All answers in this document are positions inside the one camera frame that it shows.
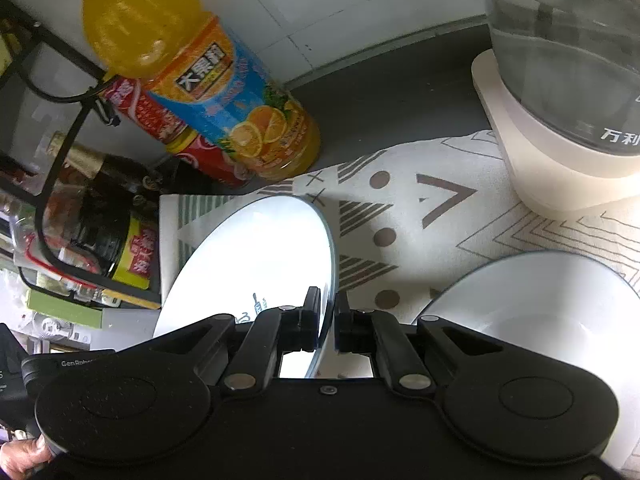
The white plate blue script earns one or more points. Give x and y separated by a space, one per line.
250 260

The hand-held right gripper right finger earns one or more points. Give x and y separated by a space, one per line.
350 332

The black metal rack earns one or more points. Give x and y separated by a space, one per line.
47 40

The large soy sauce bottle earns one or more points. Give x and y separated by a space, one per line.
100 210

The person's left hand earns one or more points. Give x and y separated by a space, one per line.
22 457

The orange juice bottle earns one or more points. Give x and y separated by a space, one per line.
200 75

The green tea box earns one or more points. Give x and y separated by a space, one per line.
65 302

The patterned fringed table mat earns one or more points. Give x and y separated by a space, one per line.
450 230

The small white plate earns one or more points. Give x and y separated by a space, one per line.
540 300

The cream kettle base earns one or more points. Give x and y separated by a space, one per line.
540 175

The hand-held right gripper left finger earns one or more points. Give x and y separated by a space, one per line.
305 330

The glass kettle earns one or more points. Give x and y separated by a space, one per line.
560 60

